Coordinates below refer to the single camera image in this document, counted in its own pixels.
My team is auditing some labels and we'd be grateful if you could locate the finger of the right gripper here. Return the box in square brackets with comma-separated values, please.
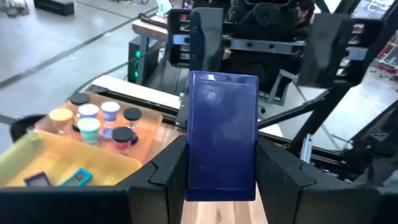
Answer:
[188, 7, 224, 73]
[297, 12, 354, 90]

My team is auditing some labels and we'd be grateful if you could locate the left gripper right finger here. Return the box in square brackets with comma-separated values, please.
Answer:
[256, 136, 380, 224]

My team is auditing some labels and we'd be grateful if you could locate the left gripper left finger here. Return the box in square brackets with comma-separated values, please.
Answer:
[116, 135, 188, 224]

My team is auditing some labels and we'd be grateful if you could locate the black capped red hourglass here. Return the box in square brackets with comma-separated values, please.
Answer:
[111, 126, 135, 152]

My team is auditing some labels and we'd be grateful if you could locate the purple rectangular box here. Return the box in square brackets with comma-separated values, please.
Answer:
[185, 70, 259, 202]

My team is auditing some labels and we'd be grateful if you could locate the teal digital timer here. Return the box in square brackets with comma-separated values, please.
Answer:
[58, 167, 93, 187]

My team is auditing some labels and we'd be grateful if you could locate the orange hourglass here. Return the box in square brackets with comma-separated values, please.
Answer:
[49, 107, 75, 138]

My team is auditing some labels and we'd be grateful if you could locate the small navy digital timer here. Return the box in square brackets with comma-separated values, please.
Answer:
[24, 170, 53, 188]

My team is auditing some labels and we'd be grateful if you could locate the person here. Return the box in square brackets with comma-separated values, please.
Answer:
[294, 0, 317, 35]

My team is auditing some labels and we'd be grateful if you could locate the black computer tower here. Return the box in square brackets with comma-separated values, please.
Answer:
[127, 35, 161, 85]

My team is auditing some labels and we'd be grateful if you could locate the wooden side table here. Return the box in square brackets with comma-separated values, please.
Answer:
[132, 17, 170, 85]

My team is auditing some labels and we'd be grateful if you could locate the orange translucent plastic bin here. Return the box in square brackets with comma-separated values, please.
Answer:
[34, 91, 164, 166]

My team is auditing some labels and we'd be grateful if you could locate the yellow translucent plastic bin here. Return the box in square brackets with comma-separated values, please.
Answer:
[0, 129, 144, 188]

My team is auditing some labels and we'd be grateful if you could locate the black floor box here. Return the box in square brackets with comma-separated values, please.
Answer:
[33, 0, 75, 17]

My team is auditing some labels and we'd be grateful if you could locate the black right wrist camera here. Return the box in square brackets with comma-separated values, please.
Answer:
[231, 0, 296, 40]

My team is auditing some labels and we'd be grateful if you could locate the small silver metal bracket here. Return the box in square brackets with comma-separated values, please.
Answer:
[298, 133, 314, 165]

